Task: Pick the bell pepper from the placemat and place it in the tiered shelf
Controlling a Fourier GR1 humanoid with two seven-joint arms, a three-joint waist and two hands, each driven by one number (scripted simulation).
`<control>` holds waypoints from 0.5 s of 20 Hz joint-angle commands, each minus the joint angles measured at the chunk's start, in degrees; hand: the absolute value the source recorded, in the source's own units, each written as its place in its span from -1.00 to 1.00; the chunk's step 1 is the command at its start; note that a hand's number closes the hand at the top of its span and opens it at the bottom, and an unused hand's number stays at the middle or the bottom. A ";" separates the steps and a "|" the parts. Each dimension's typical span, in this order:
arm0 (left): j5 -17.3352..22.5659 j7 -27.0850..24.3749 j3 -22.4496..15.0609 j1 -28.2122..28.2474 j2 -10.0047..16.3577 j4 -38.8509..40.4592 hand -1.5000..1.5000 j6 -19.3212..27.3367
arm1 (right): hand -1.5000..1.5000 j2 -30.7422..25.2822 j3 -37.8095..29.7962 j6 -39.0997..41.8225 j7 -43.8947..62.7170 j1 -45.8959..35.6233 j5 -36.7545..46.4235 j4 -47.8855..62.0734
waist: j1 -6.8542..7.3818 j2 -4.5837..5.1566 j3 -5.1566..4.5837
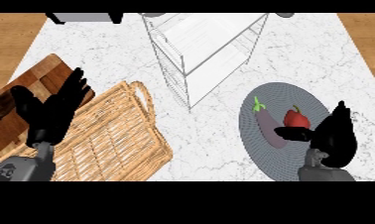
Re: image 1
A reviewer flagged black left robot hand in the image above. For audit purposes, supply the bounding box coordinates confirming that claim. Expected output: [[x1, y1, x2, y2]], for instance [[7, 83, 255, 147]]
[[8, 66, 92, 149]]

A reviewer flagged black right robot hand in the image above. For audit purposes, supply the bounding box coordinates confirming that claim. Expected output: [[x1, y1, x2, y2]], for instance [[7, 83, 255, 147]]
[[273, 100, 357, 169]]

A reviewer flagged red bell pepper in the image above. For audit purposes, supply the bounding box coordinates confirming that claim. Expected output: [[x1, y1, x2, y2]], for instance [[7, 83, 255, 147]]
[[281, 104, 311, 131]]

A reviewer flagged grey round placemat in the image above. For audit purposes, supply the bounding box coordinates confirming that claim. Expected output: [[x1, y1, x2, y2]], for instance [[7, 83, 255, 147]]
[[237, 81, 342, 182]]

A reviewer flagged brown wooden cutting board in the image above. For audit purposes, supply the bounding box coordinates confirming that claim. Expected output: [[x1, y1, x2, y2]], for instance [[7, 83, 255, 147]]
[[0, 53, 95, 163]]

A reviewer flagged purple eggplant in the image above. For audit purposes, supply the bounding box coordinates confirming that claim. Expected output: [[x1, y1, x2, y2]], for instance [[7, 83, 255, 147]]
[[250, 95, 287, 150]]

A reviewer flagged tan wicker basket tray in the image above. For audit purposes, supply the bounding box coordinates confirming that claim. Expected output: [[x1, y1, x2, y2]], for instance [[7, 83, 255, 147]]
[[13, 80, 174, 182]]

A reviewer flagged grey and black appliance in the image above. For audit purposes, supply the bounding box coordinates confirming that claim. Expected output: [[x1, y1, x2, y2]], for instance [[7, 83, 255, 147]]
[[44, 13, 124, 26]]

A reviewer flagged white wire tiered shelf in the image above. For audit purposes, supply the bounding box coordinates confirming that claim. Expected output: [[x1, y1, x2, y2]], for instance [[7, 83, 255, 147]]
[[138, 13, 271, 110]]

